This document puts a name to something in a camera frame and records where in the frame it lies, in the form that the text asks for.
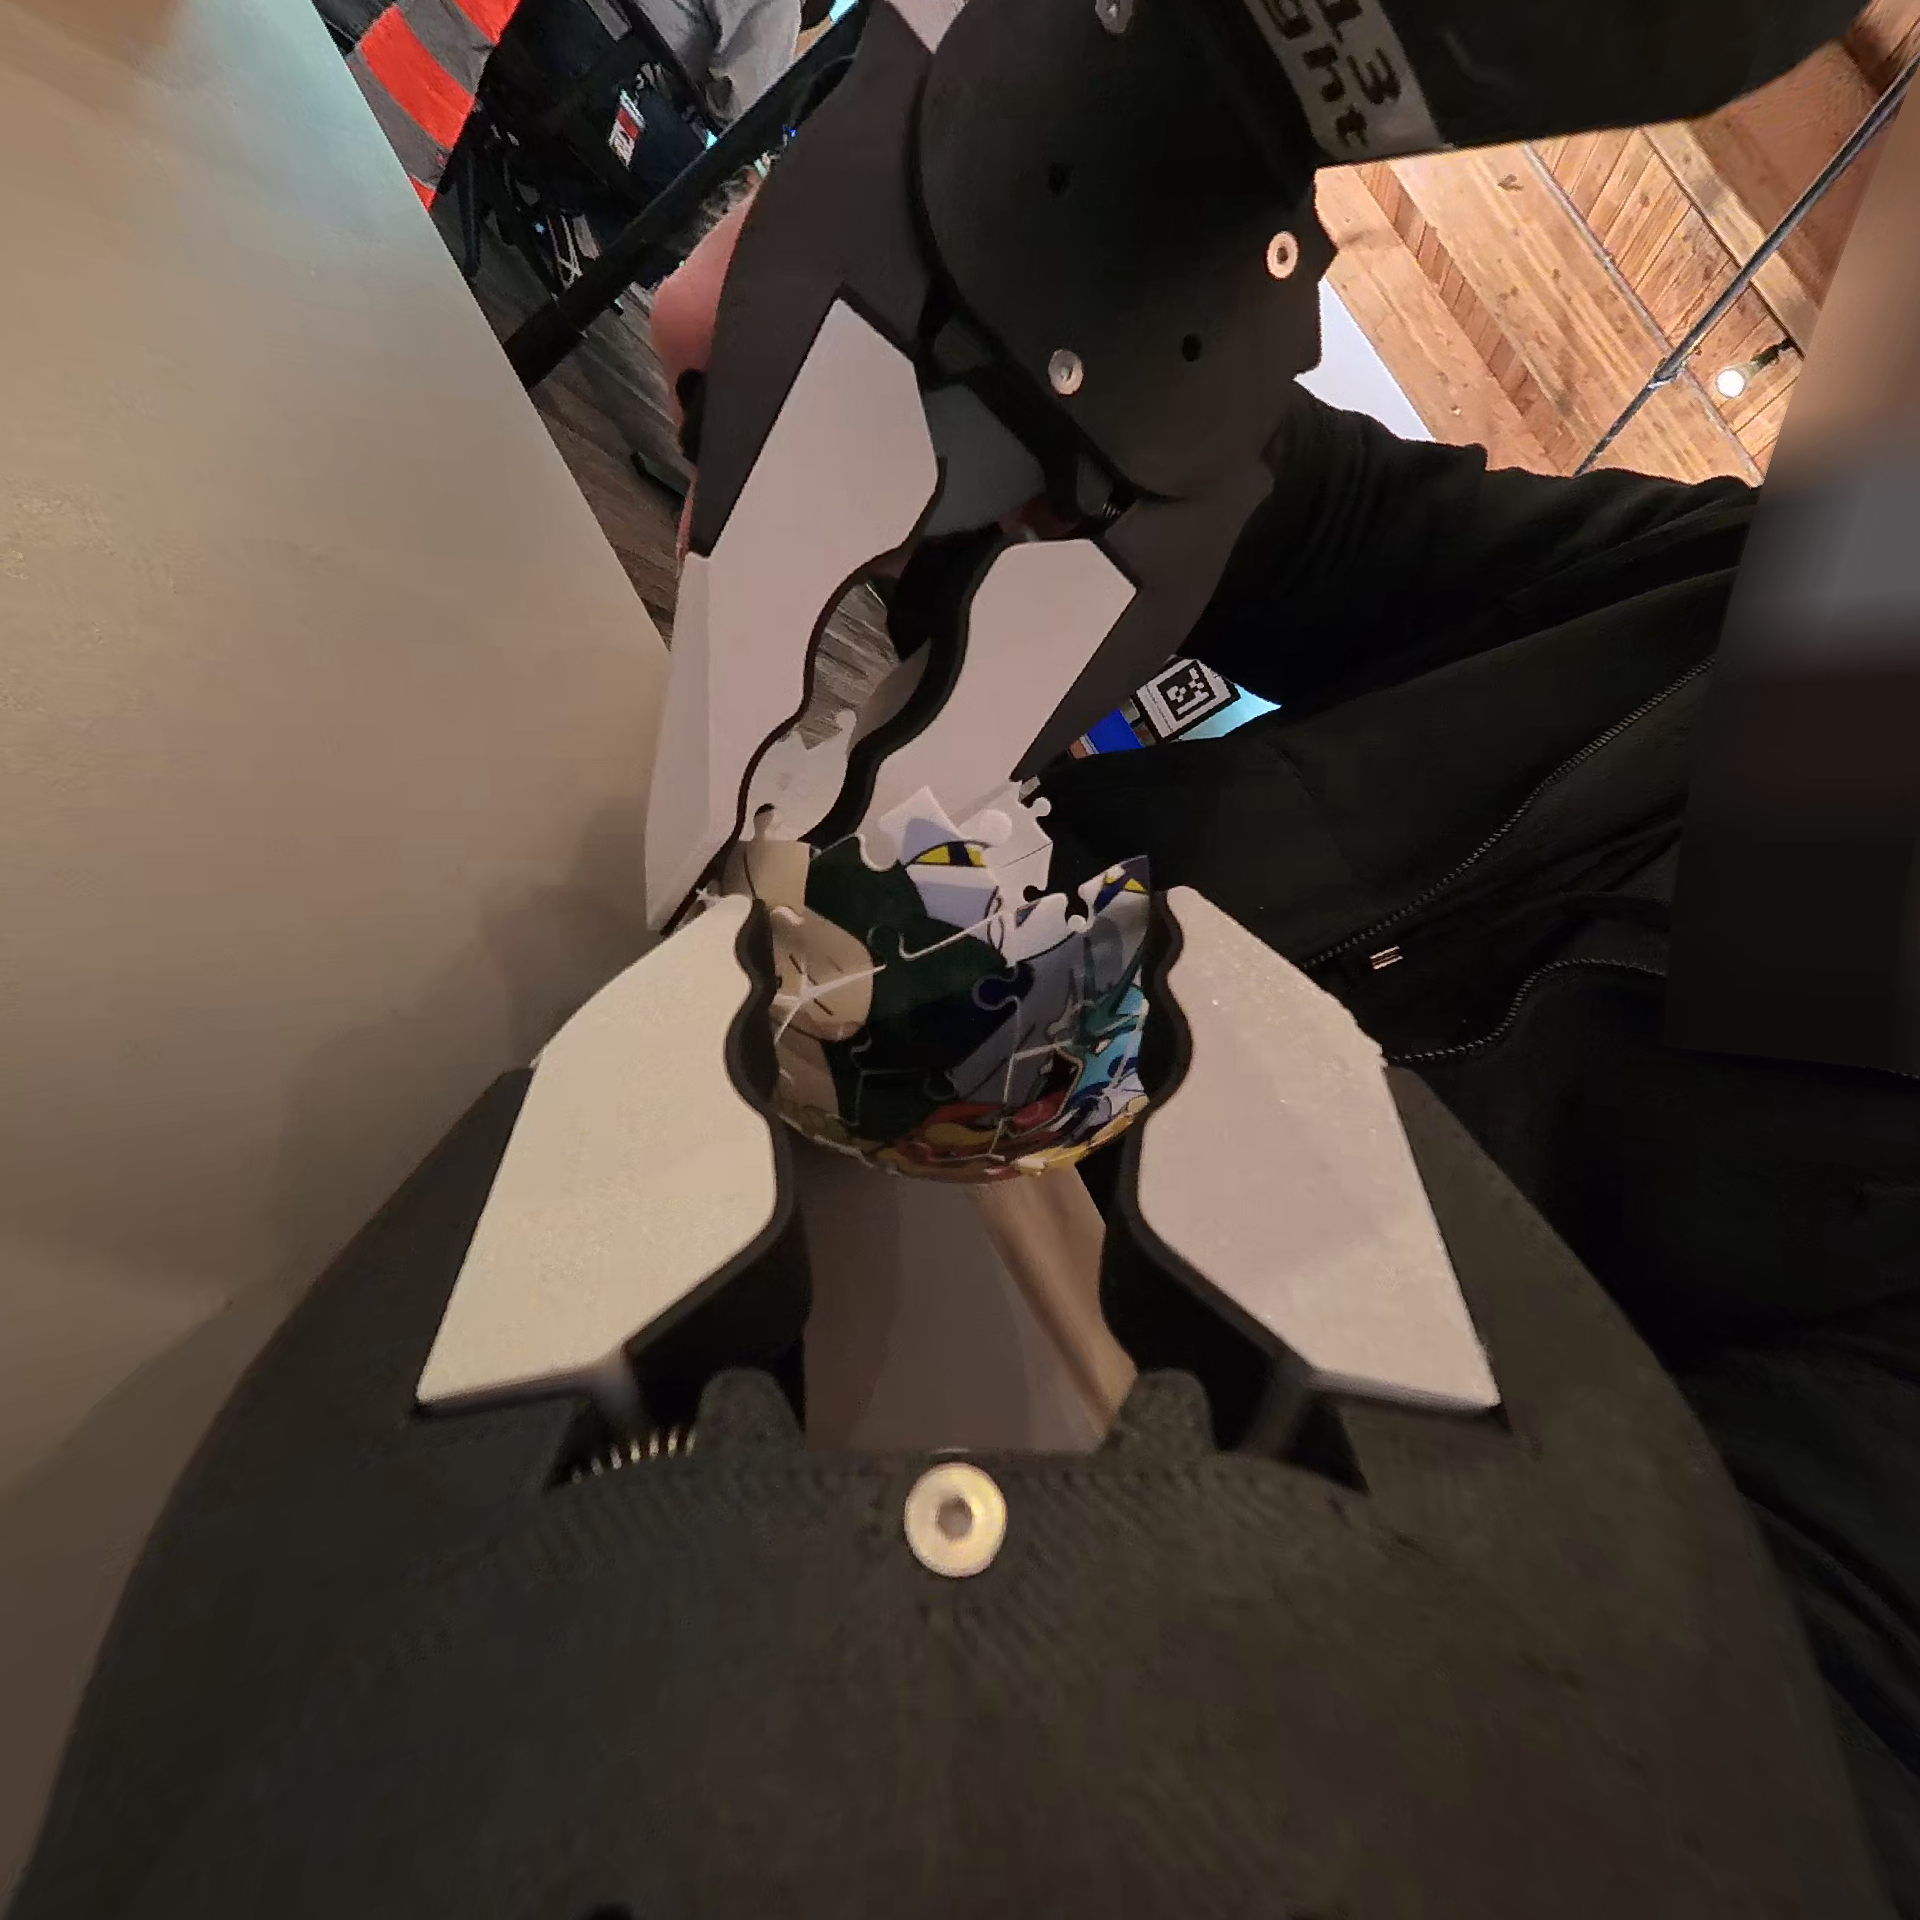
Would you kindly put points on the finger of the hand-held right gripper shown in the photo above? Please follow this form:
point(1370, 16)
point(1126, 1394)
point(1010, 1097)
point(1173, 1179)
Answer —
point(765, 569)
point(1036, 643)

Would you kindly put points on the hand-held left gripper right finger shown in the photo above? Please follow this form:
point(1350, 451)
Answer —
point(1305, 1185)

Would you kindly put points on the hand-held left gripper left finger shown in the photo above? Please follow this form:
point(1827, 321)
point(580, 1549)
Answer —
point(600, 1185)

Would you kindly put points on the partly built puzzle ball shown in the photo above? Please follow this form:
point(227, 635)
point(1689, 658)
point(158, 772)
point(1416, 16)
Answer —
point(900, 1020)

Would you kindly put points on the person's right hand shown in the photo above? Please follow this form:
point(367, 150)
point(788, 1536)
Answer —
point(688, 323)

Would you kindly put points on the black white patterned badge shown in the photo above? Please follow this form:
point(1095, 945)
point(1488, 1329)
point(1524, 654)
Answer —
point(1187, 699)

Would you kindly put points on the orange padded panel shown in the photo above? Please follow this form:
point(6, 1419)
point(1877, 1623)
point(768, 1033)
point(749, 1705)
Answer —
point(413, 89)

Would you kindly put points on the black ceiling pipe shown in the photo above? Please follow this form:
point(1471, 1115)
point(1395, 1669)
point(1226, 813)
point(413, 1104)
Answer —
point(1741, 287)

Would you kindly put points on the ceiling spot light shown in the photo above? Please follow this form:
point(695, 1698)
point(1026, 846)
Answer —
point(1748, 369)

